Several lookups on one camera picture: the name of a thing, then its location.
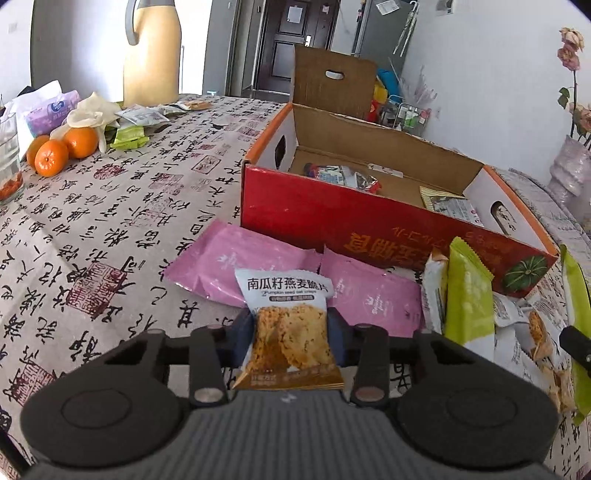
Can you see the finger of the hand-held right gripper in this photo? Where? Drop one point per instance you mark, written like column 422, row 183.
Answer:
column 577, row 346

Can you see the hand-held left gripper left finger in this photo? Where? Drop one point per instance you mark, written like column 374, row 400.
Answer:
column 240, row 341

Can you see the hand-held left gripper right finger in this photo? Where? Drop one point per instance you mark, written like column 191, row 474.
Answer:
column 339, row 341

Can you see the white oat crisp snack packet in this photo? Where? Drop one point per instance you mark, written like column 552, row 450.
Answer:
column 288, row 323
column 542, row 334

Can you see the pink snack packet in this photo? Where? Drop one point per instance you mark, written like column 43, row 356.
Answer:
column 378, row 295
column 217, row 263

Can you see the red cardboard box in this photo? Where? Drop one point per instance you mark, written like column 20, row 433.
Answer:
column 369, row 230

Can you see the white orange-edged snack packet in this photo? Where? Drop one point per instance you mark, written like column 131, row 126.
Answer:
column 434, row 295

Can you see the red blue foil packet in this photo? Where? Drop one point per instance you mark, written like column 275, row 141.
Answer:
column 341, row 177

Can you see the yellow striped snack packet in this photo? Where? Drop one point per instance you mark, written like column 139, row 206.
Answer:
column 450, row 207

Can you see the pink textured vase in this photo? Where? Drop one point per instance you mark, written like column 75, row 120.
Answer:
column 570, row 170

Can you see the small green snack packet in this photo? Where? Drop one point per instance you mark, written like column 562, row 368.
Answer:
column 129, row 137

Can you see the dried rose bouquet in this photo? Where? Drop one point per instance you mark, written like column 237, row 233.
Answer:
column 575, row 110

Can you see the small orange snack packet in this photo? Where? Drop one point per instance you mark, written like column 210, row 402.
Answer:
column 199, row 105

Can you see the white green sachet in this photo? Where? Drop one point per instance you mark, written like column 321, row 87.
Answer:
column 141, row 114

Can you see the yellow bag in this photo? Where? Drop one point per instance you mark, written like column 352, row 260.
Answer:
column 379, row 92

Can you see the orange fruit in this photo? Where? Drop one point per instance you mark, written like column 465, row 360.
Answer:
column 33, row 150
column 81, row 142
column 51, row 158

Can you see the blue plastic bin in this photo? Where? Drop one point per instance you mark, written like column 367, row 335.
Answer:
column 388, row 83

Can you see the white dried pampas grass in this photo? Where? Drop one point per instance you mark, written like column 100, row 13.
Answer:
column 418, row 90

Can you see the cream rubber gloves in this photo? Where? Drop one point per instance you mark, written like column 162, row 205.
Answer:
column 92, row 113

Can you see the dark entrance door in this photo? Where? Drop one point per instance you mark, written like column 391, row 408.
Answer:
column 288, row 50

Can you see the yellow thermos jug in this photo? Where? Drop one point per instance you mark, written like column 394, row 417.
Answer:
column 152, row 60

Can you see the purple tissue pack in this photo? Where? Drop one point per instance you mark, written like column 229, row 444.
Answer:
column 51, row 113

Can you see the grey refrigerator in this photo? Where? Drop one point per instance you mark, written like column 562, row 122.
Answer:
column 378, row 27

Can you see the hanging folded umbrella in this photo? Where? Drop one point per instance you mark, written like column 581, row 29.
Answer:
column 407, row 27

